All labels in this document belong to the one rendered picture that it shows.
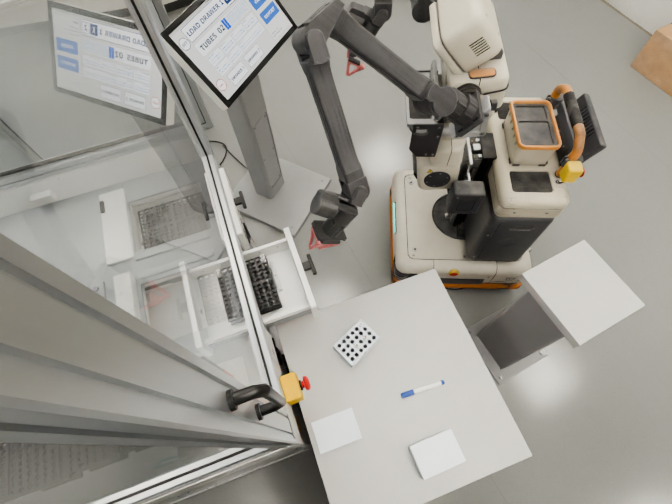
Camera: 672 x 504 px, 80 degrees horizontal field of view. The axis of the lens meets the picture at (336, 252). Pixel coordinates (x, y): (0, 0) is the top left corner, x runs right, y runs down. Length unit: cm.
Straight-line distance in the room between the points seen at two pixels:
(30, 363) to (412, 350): 118
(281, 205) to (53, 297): 220
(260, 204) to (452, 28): 157
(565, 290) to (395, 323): 59
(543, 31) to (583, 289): 263
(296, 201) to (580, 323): 160
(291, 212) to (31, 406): 222
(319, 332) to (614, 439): 153
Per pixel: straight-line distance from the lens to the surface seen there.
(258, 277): 127
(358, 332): 129
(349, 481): 128
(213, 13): 173
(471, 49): 127
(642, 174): 313
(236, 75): 169
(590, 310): 156
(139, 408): 30
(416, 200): 215
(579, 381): 235
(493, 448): 134
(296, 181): 251
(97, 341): 27
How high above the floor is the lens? 204
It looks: 64 degrees down
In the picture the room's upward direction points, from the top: 4 degrees counter-clockwise
